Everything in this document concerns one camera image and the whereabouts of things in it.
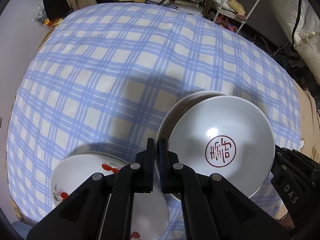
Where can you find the yellow plastic bag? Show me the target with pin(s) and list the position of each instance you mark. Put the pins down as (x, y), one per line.
(52, 23)

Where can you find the beige blanket under tablecloth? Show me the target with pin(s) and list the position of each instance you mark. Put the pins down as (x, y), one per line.
(308, 143)

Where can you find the white utility cart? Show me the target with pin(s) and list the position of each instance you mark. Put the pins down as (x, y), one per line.
(231, 14)

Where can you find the red bowl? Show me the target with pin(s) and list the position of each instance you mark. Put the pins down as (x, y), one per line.
(226, 135)

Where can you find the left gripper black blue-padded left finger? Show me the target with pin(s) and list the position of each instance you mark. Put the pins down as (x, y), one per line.
(102, 206)

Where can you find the cream duvet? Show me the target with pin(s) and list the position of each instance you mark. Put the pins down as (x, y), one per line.
(300, 24)

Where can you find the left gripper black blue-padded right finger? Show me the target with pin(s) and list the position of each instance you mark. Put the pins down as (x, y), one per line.
(212, 207)

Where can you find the plain white bowl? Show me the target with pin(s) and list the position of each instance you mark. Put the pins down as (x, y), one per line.
(174, 115)

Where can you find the blue white checked tablecloth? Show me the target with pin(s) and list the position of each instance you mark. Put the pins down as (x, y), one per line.
(107, 76)

